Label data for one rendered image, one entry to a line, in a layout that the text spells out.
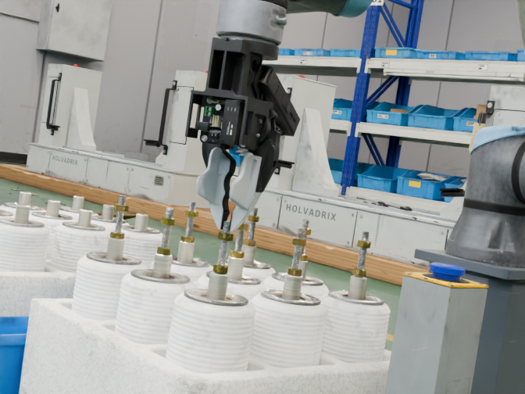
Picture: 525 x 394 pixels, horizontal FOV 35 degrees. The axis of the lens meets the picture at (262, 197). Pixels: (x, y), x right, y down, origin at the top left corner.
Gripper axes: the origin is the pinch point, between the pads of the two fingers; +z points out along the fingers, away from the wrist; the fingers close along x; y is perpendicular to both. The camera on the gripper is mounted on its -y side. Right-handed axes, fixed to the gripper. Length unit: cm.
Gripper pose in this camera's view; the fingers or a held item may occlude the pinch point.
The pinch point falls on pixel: (230, 219)
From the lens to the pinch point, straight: 98.0
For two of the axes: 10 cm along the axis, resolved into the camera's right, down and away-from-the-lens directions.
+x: 9.0, 1.6, -4.1
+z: -1.5, 9.9, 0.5
